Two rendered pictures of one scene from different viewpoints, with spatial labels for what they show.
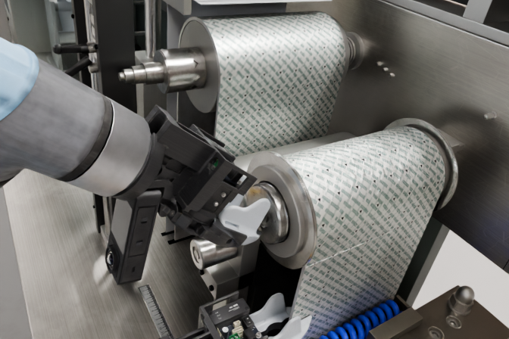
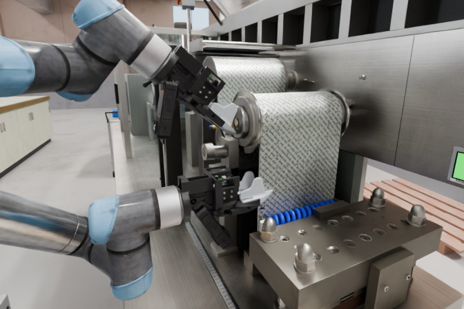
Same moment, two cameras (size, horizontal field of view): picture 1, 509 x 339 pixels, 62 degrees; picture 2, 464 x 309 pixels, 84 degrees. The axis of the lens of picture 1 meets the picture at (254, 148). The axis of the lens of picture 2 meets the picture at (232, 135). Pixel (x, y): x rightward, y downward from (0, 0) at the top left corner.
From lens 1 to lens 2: 31 cm
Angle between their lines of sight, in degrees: 21
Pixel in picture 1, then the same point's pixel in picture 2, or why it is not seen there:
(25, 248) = not seen: hidden behind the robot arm
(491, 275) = (444, 271)
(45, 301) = not seen: hidden behind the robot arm
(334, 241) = (275, 131)
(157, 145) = (175, 54)
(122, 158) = (157, 50)
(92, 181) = (143, 59)
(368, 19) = (297, 61)
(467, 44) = (343, 49)
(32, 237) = not seen: hidden behind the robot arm
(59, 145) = (130, 35)
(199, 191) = (195, 81)
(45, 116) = (125, 20)
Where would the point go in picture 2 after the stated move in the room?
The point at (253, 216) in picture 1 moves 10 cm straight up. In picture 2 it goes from (228, 112) to (228, 63)
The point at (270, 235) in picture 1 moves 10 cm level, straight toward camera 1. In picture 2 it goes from (240, 130) to (227, 141)
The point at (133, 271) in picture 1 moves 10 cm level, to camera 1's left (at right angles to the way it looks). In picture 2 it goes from (165, 130) to (119, 127)
